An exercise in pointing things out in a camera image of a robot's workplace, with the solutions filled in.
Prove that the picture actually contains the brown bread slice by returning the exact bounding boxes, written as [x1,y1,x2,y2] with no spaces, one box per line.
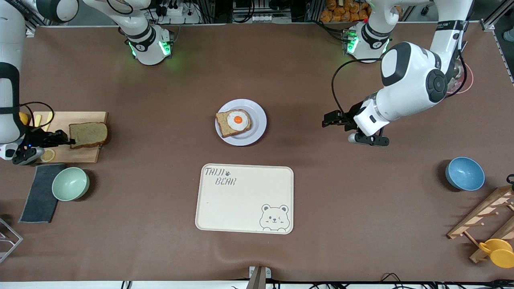
[216,110,252,138]
[69,122,109,149]

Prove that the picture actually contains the lavender round plate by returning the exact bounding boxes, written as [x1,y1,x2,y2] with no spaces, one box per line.
[215,99,267,147]

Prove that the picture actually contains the fried egg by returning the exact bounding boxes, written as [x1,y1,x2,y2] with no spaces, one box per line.
[227,112,250,131]

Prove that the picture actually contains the wooden cutting board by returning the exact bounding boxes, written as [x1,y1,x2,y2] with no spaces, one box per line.
[30,111,108,163]

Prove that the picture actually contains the mint green bowl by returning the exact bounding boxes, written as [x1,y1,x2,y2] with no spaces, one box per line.
[51,167,90,201]

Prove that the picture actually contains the dark grey cloth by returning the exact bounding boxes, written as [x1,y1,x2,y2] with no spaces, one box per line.
[18,163,66,224]

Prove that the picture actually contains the pink bowl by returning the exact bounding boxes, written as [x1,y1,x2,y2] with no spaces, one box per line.
[446,60,474,95]

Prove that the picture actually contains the orange snack packs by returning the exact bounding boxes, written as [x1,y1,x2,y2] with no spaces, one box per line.
[320,0,370,23]

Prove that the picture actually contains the blue bowl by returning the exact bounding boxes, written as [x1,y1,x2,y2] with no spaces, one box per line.
[445,157,485,191]

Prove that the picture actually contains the cream bear print tray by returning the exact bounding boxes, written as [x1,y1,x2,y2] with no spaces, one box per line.
[195,163,294,235]

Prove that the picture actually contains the wooden peg rack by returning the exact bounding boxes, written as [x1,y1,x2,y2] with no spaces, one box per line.
[447,185,514,264]

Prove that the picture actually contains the white power strip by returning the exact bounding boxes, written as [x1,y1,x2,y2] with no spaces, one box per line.
[155,0,201,24]

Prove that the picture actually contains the yellow cup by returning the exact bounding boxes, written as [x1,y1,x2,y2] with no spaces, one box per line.
[479,238,514,269]

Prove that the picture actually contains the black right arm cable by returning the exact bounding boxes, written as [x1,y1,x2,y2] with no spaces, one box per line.
[19,102,55,130]

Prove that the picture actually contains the metal wire rack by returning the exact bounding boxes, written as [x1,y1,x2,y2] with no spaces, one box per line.
[0,218,23,264]

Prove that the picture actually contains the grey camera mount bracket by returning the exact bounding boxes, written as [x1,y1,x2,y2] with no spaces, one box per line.
[246,266,272,289]

